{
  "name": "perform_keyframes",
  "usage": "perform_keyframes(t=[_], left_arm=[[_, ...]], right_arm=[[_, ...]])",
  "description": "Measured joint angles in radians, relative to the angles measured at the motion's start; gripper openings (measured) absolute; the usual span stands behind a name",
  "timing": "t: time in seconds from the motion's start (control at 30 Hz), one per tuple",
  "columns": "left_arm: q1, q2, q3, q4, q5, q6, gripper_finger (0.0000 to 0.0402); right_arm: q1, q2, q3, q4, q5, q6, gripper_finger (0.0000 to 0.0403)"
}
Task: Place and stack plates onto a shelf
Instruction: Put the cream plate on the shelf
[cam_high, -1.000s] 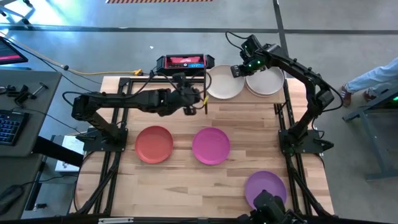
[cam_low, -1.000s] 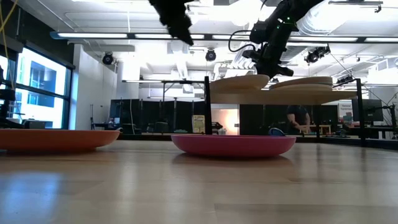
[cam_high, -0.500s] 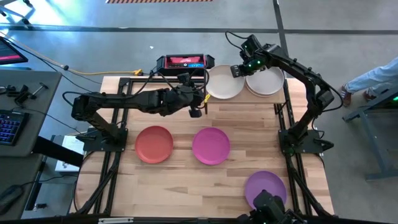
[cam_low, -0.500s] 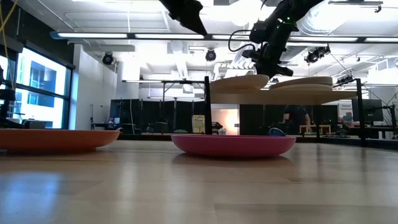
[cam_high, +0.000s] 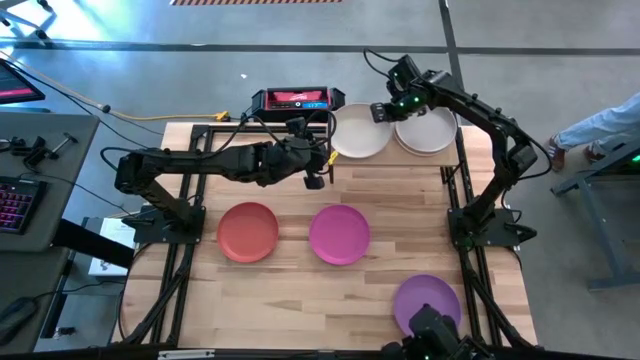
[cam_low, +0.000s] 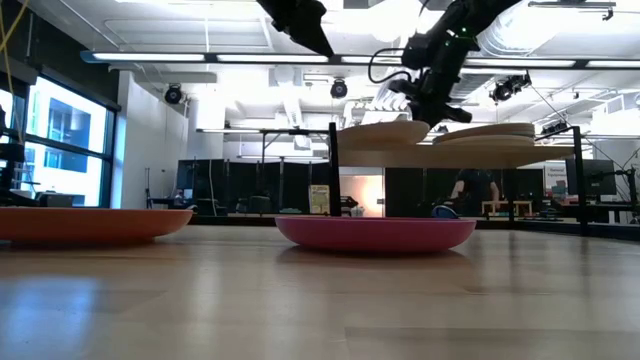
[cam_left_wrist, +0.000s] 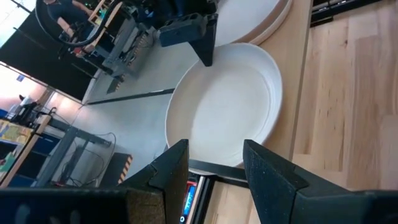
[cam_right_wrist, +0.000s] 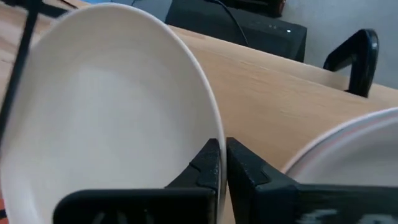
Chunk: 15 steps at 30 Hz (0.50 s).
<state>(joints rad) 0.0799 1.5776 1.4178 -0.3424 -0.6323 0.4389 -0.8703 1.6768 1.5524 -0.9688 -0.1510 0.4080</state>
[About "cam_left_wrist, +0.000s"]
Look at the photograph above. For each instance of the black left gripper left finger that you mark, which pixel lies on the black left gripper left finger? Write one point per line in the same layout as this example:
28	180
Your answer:
93	205

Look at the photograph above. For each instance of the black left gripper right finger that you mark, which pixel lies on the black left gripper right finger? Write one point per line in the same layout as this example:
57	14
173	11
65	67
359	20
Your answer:
280	199

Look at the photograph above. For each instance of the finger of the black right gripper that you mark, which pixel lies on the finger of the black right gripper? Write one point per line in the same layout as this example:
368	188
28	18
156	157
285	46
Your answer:
202	34

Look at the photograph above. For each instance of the white plastic plate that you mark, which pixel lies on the white plastic plate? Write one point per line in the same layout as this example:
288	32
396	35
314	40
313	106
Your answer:
224	105
242	18

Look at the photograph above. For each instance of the peach plastic plate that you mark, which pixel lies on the peach plastic plate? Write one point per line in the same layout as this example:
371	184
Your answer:
284	15

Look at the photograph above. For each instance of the orange black hazard mat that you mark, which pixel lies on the orange black hazard mat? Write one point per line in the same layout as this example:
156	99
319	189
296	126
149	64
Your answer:
113	87
112	171

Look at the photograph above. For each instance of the grey machine cart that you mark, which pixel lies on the grey machine cart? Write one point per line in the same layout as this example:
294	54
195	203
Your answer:
130	53

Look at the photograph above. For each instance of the black red power station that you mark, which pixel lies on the black red power station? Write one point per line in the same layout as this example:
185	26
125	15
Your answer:
190	199

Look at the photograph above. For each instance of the colourful poster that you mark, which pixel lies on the colourful poster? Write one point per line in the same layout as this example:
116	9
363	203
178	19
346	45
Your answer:
14	132

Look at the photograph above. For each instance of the black desk equipment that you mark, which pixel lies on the black desk equipment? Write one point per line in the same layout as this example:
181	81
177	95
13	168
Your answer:
25	112

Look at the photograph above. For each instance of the person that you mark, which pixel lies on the person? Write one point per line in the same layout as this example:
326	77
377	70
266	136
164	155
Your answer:
66	11

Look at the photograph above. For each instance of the black partition curtain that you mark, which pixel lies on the black partition curtain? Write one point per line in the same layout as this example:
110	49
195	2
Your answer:
40	62

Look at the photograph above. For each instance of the grey metal desk frame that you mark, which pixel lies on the grey metal desk frame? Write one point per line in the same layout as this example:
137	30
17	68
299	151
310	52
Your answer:
59	155

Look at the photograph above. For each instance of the wooden post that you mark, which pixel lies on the wooden post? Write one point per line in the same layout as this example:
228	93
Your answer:
27	149

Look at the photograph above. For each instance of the wooden rack frame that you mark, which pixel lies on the wooden rack frame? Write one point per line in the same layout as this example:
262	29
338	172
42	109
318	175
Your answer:
104	12

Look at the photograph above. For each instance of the black aluminium rig frame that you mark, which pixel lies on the black aluminium rig frame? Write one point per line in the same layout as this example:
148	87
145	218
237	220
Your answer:
329	14

